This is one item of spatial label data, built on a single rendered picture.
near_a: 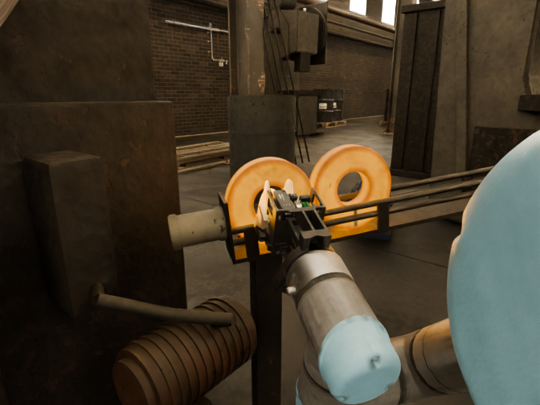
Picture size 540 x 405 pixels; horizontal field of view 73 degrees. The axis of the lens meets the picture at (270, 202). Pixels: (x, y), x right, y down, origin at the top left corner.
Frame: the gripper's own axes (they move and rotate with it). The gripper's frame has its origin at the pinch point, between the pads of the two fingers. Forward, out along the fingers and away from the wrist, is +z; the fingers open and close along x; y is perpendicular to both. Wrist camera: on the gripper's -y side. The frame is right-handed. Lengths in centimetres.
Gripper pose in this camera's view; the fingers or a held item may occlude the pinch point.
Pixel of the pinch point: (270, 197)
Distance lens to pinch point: 63.5
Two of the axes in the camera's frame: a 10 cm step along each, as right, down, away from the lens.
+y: 0.8, -8.3, -5.5
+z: -2.6, -5.5, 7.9
